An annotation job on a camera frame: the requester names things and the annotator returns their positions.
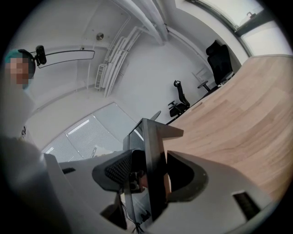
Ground white ceiling pipes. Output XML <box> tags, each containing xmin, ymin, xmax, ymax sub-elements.
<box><xmin>104</xmin><ymin>0</ymin><xmax>170</xmax><ymax>98</ymax></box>

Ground person's head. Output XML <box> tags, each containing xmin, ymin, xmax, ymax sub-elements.
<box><xmin>5</xmin><ymin>48</ymin><xmax>37</xmax><ymax>90</ymax></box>

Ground black mesh office chair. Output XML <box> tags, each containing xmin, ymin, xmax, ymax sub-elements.
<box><xmin>168</xmin><ymin>80</ymin><xmax>191</xmax><ymax>117</ymax></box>

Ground black head-mounted camera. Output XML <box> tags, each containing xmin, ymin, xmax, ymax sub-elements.
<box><xmin>17</xmin><ymin>45</ymin><xmax>48</xmax><ymax>80</ymax></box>

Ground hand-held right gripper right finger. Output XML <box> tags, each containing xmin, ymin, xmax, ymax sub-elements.
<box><xmin>146</xmin><ymin>150</ymin><xmax>278</xmax><ymax>234</ymax></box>

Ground black panel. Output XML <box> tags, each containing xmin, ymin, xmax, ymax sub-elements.
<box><xmin>123</xmin><ymin>118</ymin><xmax>184</xmax><ymax>226</ymax></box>

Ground black padded office chair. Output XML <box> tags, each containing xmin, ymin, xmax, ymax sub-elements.
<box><xmin>197</xmin><ymin>39</ymin><xmax>236</xmax><ymax>92</ymax></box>

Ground white air vent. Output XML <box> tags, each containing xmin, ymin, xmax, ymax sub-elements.
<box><xmin>94</xmin><ymin>64</ymin><xmax>107</xmax><ymax>91</ymax></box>

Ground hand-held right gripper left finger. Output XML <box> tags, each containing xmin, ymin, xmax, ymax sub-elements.
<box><xmin>43</xmin><ymin>149</ymin><xmax>147</xmax><ymax>234</ymax></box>

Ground black window frame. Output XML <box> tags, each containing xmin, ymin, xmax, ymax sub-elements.
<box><xmin>176</xmin><ymin>0</ymin><xmax>293</xmax><ymax>58</ymax></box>

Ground curved black ceiling lamp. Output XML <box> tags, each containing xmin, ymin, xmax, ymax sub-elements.
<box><xmin>37</xmin><ymin>49</ymin><xmax>96</xmax><ymax>69</ymax></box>

